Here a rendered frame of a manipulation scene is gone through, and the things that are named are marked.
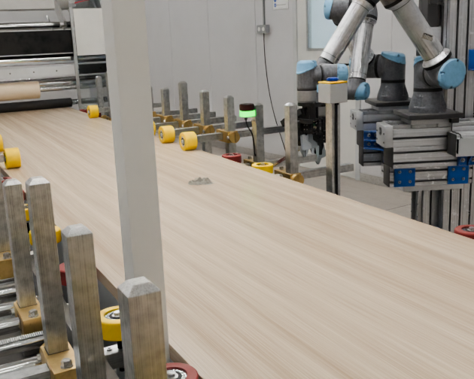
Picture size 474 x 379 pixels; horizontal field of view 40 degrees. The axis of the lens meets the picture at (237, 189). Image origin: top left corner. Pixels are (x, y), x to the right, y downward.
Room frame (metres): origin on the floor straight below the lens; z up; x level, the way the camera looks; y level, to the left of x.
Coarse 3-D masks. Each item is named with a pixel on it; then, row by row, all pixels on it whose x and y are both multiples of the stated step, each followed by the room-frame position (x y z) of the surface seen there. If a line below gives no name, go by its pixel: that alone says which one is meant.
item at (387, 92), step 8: (384, 80) 3.14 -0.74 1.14; (392, 80) 3.12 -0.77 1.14; (400, 80) 3.12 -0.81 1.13; (384, 88) 3.13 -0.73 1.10; (392, 88) 3.11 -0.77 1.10; (400, 88) 3.11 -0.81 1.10; (384, 96) 3.12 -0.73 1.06; (392, 96) 3.10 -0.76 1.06; (400, 96) 3.10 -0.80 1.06; (408, 96) 3.14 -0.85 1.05
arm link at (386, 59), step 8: (376, 56) 3.19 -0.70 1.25; (384, 56) 3.14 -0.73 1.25; (392, 56) 3.12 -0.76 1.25; (400, 56) 3.12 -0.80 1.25; (376, 64) 3.16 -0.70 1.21; (384, 64) 3.14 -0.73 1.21; (392, 64) 3.12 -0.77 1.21; (400, 64) 3.12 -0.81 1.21; (376, 72) 3.17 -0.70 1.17; (384, 72) 3.14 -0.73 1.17; (392, 72) 3.12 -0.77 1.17; (400, 72) 3.12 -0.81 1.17
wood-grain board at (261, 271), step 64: (0, 128) 3.78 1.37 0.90; (64, 128) 3.66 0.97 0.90; (64, 192) 2.06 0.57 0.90; (192, 192) 1.99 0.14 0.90; (256, 192) 1.96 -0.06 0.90; (320, 192) 1.92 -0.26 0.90; (192, 256) 1.38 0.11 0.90; (256, 256) 1.36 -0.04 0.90; (320, 256) 1.34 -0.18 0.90; (384, 256) 1.32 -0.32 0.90; (448, 256) 1.31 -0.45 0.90; (192, 320) 1.04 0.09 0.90; (256, 320) 1.03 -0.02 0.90; (320, 320) 1.02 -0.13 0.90; (384, 320) 1.01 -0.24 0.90; (448, 320) 1.00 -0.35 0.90
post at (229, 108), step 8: (224, 96) 2.82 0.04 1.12; (224, 104) 2.82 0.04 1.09; (232, 104) 2.81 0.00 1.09; (224, 112) 2.82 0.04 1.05; (232, 112) 2.81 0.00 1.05; (224, 120) 2.82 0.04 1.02; (232, 120) 2.81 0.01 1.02; (232, 128) 2.80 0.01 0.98; (232, 144) 2.80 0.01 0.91; (232, 152) 2.80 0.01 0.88
